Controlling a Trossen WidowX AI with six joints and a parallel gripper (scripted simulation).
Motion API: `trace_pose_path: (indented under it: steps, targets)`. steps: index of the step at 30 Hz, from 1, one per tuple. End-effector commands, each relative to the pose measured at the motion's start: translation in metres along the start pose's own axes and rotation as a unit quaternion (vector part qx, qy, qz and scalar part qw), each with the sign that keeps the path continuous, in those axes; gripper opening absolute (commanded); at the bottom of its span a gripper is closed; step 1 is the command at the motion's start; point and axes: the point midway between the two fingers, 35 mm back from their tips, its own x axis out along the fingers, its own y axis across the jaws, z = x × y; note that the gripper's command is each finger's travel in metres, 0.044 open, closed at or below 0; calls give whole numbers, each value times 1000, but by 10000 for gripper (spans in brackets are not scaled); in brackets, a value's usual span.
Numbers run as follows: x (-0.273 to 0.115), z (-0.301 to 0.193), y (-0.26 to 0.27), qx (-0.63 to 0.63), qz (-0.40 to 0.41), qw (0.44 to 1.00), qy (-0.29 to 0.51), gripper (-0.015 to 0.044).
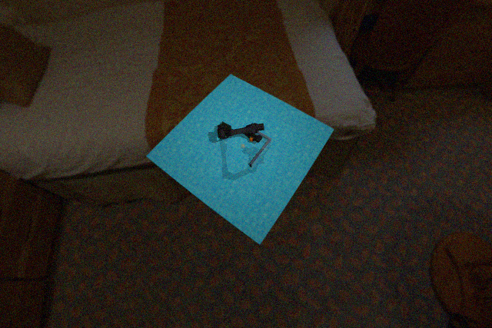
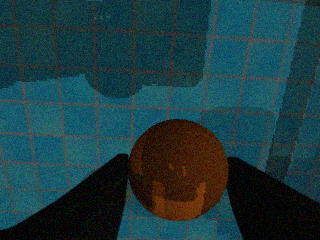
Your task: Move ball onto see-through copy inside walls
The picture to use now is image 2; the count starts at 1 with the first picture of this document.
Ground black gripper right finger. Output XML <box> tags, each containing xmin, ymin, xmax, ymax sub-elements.
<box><xmin>226</xmin><ymin>157</ymin><xmax>320</xmax><ymax>240</ymax></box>

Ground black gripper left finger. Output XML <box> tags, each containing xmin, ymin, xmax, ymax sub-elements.
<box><xmin>0</xmin><ymin>154</ymin><xmax>128</xmax><ymax>240</ymax></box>

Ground low clear corner wall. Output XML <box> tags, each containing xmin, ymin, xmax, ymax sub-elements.
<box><xmin>285</xmin><ymin>62</ymin><xmax>320</xmax><ymax>204</ymax></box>

